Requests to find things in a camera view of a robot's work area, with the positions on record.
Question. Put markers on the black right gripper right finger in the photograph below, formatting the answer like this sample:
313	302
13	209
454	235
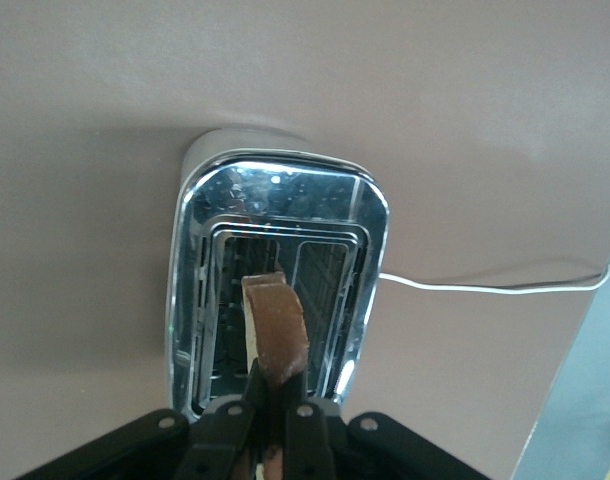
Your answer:
307	440

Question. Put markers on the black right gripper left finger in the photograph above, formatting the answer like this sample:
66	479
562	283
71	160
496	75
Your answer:
220	440

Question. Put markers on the brown-crusted bread slice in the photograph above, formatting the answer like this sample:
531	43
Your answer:
277	325

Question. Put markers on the silver two-slot toaster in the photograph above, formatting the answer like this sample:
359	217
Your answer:
285	200

